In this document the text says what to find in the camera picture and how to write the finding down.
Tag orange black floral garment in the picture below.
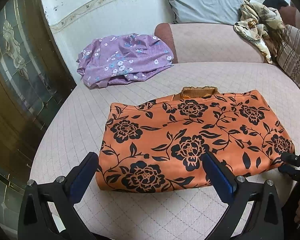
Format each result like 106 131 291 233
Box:
96 90 295 193

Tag pink quilted sofa seat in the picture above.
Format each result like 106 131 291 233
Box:
30 62 300 239

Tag striped brown cushion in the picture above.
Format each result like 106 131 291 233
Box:
276 24 300 88

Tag brown glass panel door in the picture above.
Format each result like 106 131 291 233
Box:
0 0 75 239

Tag beige floral crumpled cloth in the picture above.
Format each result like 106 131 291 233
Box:
234 0 285 64

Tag pink quilted sofa backrest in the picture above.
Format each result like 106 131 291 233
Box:
154 23 267 63

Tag black cloth on sofa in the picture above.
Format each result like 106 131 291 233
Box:
263 0 289 10

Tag grey pillow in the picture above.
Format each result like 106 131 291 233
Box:
167 0 243 25

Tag purple floral garment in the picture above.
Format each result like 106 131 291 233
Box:
77 33 174 88

